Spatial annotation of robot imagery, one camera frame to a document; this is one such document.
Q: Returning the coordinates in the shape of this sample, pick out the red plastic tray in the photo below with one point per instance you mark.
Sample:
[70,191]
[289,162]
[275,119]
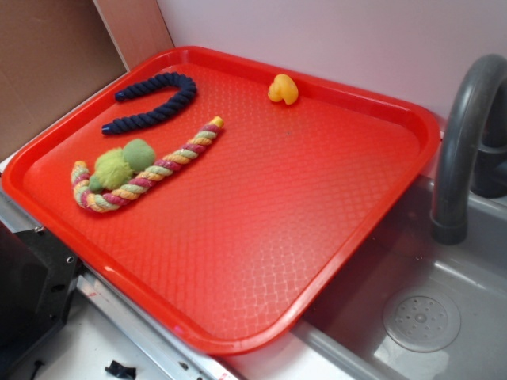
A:
[230,251]

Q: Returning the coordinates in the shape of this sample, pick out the yellow rubber duck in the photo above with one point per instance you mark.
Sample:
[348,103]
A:
[283,88]

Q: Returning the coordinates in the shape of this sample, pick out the green plush toy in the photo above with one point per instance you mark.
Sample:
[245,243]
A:
[118,166]

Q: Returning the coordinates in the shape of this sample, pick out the grey toy sink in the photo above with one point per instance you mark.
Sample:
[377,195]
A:
[341,335]

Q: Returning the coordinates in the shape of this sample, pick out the round sink drain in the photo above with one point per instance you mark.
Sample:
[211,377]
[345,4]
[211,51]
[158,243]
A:
[421,319]

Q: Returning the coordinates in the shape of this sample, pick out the grey toy faucet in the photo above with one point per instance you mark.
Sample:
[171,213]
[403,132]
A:
[473,151]

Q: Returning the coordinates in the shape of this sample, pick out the small black tape piece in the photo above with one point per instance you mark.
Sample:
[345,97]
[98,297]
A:
[121,371]

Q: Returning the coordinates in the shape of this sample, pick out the brown cardboard panel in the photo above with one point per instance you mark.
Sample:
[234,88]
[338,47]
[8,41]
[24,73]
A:
[54,55]

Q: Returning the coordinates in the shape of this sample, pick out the black metal bracket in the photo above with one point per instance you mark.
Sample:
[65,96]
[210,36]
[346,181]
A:
[38,277]

